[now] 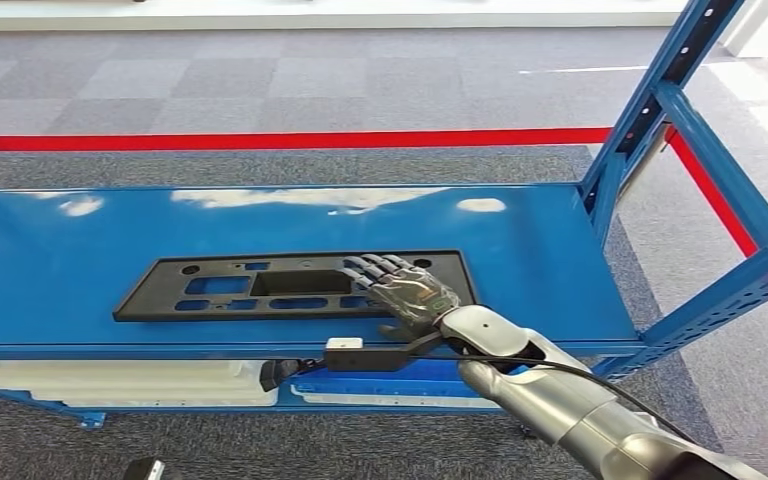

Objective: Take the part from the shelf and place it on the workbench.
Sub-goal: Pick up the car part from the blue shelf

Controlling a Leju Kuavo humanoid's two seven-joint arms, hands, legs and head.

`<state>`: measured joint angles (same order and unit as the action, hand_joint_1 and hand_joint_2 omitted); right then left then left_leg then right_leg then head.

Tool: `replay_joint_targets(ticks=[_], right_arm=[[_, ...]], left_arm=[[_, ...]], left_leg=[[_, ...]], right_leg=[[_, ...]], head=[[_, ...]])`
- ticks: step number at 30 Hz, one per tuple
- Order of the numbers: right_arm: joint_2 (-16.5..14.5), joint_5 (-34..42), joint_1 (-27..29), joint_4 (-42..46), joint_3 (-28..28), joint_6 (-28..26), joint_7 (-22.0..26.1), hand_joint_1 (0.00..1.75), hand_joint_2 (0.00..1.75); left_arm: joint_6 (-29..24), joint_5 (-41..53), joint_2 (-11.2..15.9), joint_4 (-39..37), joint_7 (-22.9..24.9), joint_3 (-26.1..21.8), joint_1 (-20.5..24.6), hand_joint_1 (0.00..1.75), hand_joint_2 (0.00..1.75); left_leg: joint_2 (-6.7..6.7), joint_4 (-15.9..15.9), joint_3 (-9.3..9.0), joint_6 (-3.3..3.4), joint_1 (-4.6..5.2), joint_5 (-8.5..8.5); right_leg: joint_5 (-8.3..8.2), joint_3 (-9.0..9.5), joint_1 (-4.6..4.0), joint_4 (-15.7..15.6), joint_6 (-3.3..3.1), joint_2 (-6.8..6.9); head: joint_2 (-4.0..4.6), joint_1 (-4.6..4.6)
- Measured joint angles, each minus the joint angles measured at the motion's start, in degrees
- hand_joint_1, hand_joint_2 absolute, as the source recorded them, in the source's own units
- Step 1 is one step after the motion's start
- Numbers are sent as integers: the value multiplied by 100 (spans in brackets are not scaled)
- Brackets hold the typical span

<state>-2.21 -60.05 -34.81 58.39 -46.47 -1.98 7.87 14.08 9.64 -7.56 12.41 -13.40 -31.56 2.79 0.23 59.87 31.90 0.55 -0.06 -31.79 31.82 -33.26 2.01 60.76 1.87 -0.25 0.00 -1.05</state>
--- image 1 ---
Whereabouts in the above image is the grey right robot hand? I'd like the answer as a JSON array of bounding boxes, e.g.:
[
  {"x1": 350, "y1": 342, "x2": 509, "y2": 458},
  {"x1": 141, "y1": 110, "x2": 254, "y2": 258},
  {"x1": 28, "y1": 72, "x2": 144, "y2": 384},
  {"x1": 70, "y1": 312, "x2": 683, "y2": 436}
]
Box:
[{"x1": 340, "y1": 252, "x2": 463, "y2": 343}]

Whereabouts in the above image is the blue plastic crate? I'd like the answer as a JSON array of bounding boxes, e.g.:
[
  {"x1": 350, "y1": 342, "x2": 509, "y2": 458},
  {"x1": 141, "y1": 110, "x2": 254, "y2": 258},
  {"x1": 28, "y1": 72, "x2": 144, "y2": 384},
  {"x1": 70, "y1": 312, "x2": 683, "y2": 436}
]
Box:
[{"x1": 289, "y1": 360, "x2": 491, "y2": 400}]

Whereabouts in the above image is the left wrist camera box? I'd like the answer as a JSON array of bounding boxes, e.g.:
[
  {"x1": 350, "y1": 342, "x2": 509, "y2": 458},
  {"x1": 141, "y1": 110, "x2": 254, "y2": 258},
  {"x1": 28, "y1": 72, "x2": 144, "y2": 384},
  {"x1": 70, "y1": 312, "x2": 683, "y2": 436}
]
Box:
[{"x1": 122, "y1": 457, "x2": 167, "y2": 480}]

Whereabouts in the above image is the red barrier belt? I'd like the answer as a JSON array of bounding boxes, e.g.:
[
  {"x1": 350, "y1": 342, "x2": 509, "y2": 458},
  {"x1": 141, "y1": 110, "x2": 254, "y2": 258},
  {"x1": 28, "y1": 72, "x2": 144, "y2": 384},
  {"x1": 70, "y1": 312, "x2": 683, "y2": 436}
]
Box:
[{"x1": 0, "y1": 127, "x2": 613, "y2": 154}]

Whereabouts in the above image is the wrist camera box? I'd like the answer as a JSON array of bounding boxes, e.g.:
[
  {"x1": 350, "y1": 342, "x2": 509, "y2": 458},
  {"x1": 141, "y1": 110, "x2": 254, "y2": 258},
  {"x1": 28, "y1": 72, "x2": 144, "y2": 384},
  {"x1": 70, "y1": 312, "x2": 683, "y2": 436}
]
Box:
[
  {"x1": 122, "y1": 457, "x2": 167, "y2": 480},
  {"x1": 322, "y1": 337, "x2": 445, "y2": 374}
]

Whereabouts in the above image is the black plastic panel part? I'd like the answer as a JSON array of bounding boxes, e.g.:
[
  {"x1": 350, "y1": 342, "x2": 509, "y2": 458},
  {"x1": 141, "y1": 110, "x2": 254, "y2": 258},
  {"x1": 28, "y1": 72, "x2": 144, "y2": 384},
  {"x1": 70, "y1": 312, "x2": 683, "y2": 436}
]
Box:
[{"x1": 112, "y1": 249, "x2": 479, "y2": 324}]

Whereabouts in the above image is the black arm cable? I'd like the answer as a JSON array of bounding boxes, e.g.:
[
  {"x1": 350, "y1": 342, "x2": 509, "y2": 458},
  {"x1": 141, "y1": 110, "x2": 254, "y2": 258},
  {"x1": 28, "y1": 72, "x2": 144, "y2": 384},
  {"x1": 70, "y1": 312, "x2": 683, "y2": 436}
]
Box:
[{"x1": 410, "y1": 354, "x2": 698, "y2": 444}]

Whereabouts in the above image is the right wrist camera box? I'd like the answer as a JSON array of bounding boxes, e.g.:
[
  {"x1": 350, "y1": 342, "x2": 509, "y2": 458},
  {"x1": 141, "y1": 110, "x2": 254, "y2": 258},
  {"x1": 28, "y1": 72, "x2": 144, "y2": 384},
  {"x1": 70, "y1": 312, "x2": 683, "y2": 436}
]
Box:
[{"x1": 322, "y1": 337, "x2": 445, "y2": 374}]

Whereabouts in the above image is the blue metal shelf rack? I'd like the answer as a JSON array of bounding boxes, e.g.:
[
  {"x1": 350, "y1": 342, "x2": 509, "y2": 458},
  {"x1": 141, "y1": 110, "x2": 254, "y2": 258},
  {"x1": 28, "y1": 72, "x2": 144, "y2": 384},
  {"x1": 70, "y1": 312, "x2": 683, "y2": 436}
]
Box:
[{"x1": 0, "y1": 0, "x2": 768, "y2": 432}]

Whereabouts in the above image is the black bracket part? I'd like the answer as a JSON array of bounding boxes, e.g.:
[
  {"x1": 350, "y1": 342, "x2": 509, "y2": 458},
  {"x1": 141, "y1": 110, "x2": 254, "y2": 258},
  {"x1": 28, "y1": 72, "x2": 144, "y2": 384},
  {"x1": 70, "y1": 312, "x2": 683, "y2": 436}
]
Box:
[{"x1": 259, "y1": 357, "x2": 329, "y2": 393}]

